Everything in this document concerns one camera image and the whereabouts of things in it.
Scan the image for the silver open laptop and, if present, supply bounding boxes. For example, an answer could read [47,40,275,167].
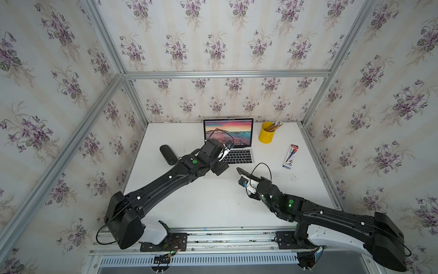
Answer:
[203,118,254,164]

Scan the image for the yellow pen cup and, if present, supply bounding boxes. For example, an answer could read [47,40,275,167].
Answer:
[258,122,274,144]

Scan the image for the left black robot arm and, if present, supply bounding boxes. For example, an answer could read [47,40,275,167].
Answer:
[101,139,234,250]

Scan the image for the aluminium mounting rails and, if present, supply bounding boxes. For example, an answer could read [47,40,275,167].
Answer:
[88,225,375,256]

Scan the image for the aluminium cage frame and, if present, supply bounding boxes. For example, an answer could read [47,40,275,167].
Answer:
[1,1,376,259]

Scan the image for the white vent grille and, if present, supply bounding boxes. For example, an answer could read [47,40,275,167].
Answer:
[99,252,298,268]

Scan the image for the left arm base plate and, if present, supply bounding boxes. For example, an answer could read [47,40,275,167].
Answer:
[140,233,188,252]

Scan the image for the black wireless mouse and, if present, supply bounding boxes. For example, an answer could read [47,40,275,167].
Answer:
[236,167,261,182]

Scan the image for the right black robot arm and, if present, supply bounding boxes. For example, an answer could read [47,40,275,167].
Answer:
[238,176,408,272]

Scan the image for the red blue pen box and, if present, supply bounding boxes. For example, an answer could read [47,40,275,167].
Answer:
[282,145,299,170]

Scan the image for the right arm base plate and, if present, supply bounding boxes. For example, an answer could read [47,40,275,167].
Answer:
[274,231,317,250]

